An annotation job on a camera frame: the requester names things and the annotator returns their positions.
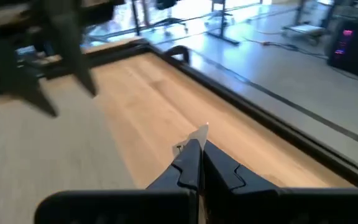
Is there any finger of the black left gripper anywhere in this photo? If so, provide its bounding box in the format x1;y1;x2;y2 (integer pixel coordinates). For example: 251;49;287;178
0;27;59;118
44;0;98;98

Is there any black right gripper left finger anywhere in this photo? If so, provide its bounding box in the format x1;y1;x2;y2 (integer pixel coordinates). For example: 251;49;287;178
34;139;203;224

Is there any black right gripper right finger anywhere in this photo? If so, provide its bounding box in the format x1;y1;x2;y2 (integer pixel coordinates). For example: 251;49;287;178
203;140;358;224

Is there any white orange Tazo tea packet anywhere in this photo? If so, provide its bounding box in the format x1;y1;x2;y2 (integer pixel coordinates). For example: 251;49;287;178
172;122;210;157

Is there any grey woven placemat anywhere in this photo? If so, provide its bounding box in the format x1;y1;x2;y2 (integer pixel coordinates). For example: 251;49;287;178
0;73;136;224

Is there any black desk leg stand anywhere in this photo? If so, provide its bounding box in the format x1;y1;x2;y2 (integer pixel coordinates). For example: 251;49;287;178
206;0;242;47

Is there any low flat cart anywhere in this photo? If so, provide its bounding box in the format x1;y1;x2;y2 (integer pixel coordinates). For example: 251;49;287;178
283;23;328;44

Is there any black computer tower with lights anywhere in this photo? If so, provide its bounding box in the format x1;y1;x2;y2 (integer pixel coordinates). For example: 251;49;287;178
327;17;358;79

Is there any black aluminium table frame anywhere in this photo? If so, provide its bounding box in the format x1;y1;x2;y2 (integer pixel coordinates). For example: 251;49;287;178
39;37;358;188

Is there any black frame handle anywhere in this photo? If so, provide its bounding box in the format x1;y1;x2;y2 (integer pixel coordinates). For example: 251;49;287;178
163;45;191;65

